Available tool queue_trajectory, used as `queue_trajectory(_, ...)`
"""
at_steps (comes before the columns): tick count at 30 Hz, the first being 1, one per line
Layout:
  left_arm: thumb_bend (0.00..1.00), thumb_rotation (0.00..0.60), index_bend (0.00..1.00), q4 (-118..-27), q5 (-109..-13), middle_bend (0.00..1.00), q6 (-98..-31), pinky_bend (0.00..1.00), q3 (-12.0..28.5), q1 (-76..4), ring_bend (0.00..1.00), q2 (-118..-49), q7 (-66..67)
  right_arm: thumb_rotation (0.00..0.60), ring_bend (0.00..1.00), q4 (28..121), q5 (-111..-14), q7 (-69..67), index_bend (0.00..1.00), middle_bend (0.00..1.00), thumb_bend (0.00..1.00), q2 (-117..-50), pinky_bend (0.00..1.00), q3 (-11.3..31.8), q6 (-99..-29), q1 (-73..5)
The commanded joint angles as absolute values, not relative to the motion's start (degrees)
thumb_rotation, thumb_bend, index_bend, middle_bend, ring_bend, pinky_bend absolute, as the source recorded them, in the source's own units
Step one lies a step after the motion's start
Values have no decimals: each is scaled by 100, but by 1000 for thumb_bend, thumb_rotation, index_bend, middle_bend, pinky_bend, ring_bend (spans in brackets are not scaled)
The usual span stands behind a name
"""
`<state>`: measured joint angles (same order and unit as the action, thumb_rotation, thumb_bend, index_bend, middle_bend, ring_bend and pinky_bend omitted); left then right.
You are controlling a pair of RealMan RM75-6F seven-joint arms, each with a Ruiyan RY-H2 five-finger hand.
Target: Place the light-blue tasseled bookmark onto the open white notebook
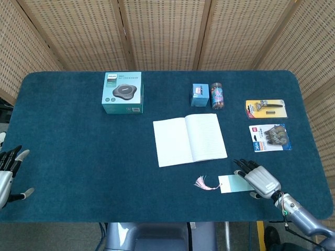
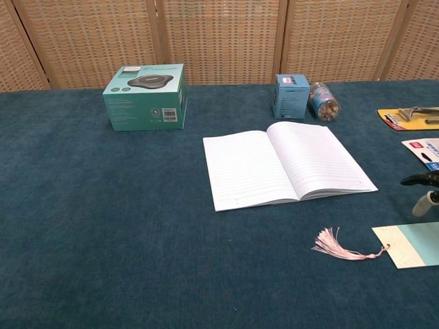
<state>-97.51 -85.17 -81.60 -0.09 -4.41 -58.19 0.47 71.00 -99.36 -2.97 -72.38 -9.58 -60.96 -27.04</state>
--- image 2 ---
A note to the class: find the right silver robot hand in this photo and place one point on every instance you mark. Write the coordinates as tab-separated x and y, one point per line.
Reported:
428	180

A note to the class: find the pale blue bookmark pink tassel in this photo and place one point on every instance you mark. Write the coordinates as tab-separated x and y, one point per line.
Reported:
411	246

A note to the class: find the open white lined notebook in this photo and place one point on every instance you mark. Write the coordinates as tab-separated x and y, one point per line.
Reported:
247	168

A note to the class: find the blue correction tape pack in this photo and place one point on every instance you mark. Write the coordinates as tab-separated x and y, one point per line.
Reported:
423	150

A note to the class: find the yellow razor blister pack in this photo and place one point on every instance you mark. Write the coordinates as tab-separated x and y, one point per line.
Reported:
411	121

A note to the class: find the clear snack jar blue label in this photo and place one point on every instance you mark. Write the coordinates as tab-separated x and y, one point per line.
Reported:
322	101

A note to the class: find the small light blue box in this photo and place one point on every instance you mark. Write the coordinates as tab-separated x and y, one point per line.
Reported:
289	101

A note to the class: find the woven bamboo folding screen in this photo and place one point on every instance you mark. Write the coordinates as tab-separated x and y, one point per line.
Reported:
219	41

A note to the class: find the teal speaker product box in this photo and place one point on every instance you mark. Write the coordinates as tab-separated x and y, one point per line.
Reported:
144	106

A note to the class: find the dark teal table cloth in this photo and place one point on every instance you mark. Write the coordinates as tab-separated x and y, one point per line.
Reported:
103	222

